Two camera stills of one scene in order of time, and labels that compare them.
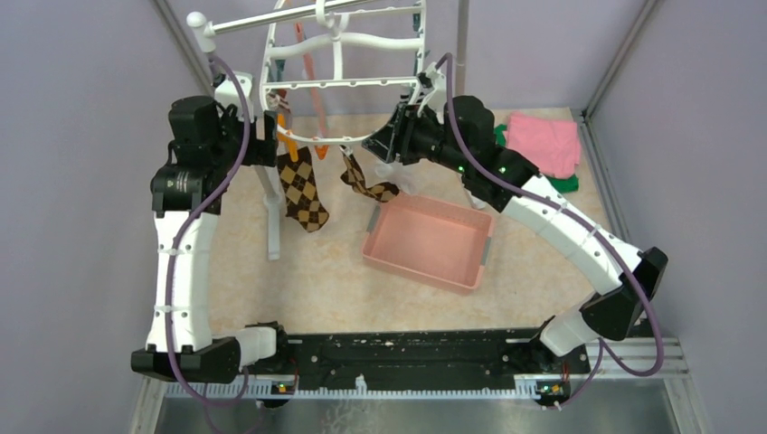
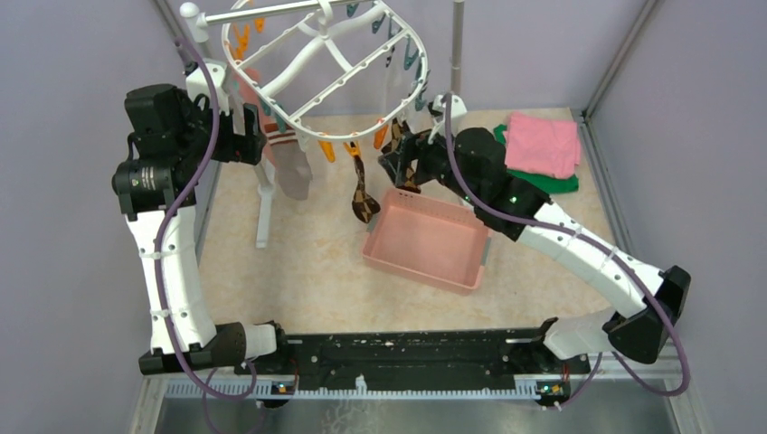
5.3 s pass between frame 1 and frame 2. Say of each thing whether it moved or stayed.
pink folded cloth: stayed
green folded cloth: stayed
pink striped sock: moved
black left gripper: stayed
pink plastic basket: stayed
